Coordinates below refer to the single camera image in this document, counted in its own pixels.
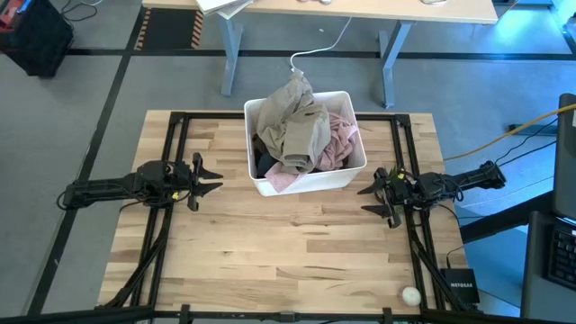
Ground pink garment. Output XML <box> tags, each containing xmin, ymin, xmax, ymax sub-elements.
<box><xmin>264</xmin><ymin>112</ymin><xmax>361</xmax><ymax>194</ymax></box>

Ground black floor cable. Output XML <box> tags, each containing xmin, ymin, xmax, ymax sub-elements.
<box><xmin>493</xmin><ymin>117</ymin><xmax>559</xmax><ymax>166</ymax></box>

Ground black computer monitor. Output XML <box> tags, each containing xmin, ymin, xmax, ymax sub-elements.
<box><xmin>552</xmin><ymin>93</ymin><xmax>576</xmax><ymax>221</ymax></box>

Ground black mat with striped edges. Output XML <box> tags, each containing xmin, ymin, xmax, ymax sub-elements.
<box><xmin>133</xmin><ymin>7</ymin><xmax>206</xmax><ymax>51</ymax></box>

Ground red item on box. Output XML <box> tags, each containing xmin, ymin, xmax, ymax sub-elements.
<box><xmin>0</xmin><ymin>0</ymin><xmax>31</xmax><ymax>33</ymax></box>

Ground white papers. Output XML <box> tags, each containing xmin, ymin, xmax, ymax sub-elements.
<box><xmin>194</xmin><ymin>0</ymin><xmax>257</xmax><ymax>20</ymax></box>

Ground black Netgear network switch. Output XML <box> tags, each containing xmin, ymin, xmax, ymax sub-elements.
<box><xmin>439</xmin><ymin>267</ymin><xmax>482</xmax><ymax>305</ymax></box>

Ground black storage box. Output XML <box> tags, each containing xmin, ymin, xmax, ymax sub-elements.
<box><xmin>0</xmin><ymin>0</ymin><xmax>76</xmax><ymax>78</ymax></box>

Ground grey equipment stand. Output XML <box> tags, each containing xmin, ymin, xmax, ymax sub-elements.
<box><xmin>520</xmin><ymin>210</ymin><xmax>576</xmax><ymax>321</ymax></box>

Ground white cable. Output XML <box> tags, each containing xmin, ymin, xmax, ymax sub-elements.
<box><xmin>289</xmin><ymin>16</ymin><xmax>354</xmax><ymax>77</ymax></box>

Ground small round pale object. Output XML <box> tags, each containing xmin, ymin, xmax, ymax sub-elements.
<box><xmin>400</xmin><ymin>285</ymin><xmax>423</xmax><ymax>308</ymax></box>

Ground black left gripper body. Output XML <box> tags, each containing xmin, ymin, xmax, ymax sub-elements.
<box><xmin>174</xmin><ymin>151</ymin><xmax>203</xmax><ymax>213</ymax></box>

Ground dark navy garment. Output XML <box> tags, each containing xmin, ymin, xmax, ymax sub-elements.
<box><xmin>256</xmin><ymin>150</ymin><xmax>281</xmax><ymax>179</ymax></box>

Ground black keyboard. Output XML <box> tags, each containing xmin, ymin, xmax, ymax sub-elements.
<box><xmin>542</xmin><ymin>220</ymin><xmax>576</xmax><ymax>292</ymax></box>

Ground yellow cable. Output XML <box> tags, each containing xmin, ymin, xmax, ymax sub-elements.
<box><xmin>443</xmin><ymin>102</ymin><xmax>576</xmax><ymax>162</ymax></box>

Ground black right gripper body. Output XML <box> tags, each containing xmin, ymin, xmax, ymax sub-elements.
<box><xmin>375</xmin><ymin>166</ymin><xmax>414</xmax><ymax>230</ymax></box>

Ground black aluminium table frame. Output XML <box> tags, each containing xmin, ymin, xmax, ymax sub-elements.
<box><xmin>94</xmin><ymin>110</ymin><xmax>485</xmax><ymax>324</ymax></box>

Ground wooden desk with grey legs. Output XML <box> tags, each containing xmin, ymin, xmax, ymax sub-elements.
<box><xmin>141</xmin><ymin>0</ymin><xmax>500</xmax><ymax>110</ymax></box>

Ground beige khaki garment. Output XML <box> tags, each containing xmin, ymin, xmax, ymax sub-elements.
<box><xmin>253</xmin><ymin>70</ymin><xmax>333</xmax><ymax>176</ymax></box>

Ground white woven plastic laundry basket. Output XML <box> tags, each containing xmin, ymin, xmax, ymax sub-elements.
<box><xmin>243</xmin><ymin>90</ymin><xmax>368</xmax><ymax>198</ymax></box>

